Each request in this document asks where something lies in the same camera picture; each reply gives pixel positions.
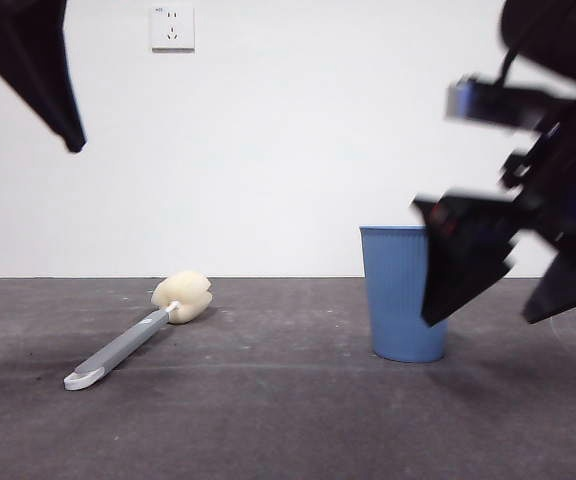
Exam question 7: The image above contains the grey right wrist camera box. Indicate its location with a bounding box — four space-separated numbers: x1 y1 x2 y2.
445 74 576 137

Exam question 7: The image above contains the blue ribbed plastic cup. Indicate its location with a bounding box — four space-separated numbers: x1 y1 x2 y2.
359 225 449 364

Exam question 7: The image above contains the grey-handled sponge cup brush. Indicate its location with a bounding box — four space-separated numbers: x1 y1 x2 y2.
62 269 213 392

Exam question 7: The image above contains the white wall socket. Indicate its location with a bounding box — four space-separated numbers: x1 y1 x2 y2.
150 5 196 53

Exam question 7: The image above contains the thin black camera cable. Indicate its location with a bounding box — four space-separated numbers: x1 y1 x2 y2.
496 45 518 85

